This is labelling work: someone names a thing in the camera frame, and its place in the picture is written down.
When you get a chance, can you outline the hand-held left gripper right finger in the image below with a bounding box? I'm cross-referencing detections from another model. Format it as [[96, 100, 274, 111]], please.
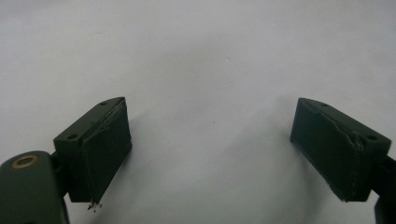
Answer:
[[290, 97, 393, 203]]

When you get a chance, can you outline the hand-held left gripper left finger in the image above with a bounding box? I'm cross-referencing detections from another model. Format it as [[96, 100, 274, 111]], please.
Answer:
[[52, 96, 134, 205]]

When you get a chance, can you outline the light blue table mat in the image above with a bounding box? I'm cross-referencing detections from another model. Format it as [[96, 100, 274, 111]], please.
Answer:
[[0, 0, 396, 224]]

